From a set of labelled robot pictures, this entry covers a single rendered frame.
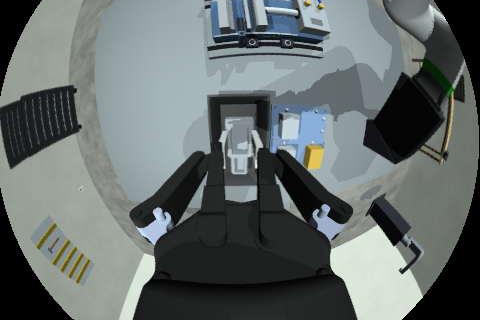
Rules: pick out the yellow rectangular block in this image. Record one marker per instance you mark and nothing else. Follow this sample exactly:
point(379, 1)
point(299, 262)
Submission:
point(313, 156)

